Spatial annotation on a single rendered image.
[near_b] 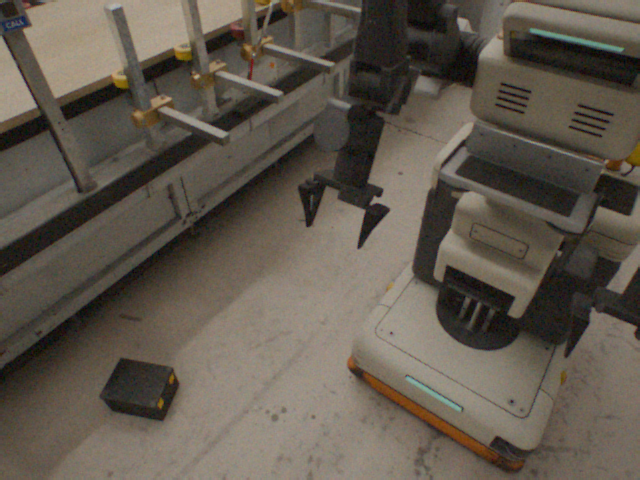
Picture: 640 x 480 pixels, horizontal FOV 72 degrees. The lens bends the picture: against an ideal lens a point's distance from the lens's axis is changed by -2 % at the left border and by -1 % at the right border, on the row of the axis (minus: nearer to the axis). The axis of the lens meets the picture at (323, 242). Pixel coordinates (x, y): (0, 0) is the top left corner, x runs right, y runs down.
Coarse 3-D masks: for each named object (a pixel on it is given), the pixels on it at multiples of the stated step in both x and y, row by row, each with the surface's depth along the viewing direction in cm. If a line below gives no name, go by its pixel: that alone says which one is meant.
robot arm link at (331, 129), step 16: (400, 80) 61; (352, 96) 66; (400, 96) 62; (320, 112) 60; (336, 112) 58; (352, 112) 58; (384, 112) 63; (320, 128) 60; (336, 128) 59; (352, 128) 58; (320, 144) 61; (336, 144) 59; (352, 144) 61
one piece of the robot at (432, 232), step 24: (456, 144) 125; (432, 192) 131; (456, 192) 125; (624, 192) 111; (600, 216) 105; (624, 216) 104; (432, 240) 141; (600, 240) 108; (624, 240) 104; (432, 264) 148; (600, 264) 112; (480, 312) 142; (504, 312) 141; (528, 312) 135; (552, 312) 130; (552, 336) 135
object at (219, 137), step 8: (128, 96) 142; (128, 104) 144; (160, 112) 136; (168, 112) 135; (176, 112) 135; (168, 120) 136; (176, 120) 133; (184, 120) 132; (192, 120) 132; (184, 128) 133; (192, 128) 131; (200, 128) 128; (208, 128) 128; (216, 128) 128; (200, 136) 131; (208, 136) 128; (216, 136) 126; (224, 136) 125; (224, 144) 127
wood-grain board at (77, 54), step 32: (64, 0) 187; (96, 0) 187; (128, 0) 186; (160, 0) 186; (224, 0) 186; (32, 32) 161; (64, 32) 161; (96, 32) 161; (160, 32) 161; (224, 32) 168; (0, 64) 142; (64, 64) 142; (96, 64) 142; (0, 96) 127; (64, 96) 128; (0, 128) 118
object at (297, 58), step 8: (240, 40) 167; (264, 48) 162; (272, 48) 161; (280, 48) 160; (272, 56) 162; (280, 56) 160; (288, 56) 158; (296, 56) 156; (304, 56) 156; (296, 64) 158; (304, 64) 156; (312, 64) 154; (320, 64) 152; (328, 64) 151; (328, 72) 152
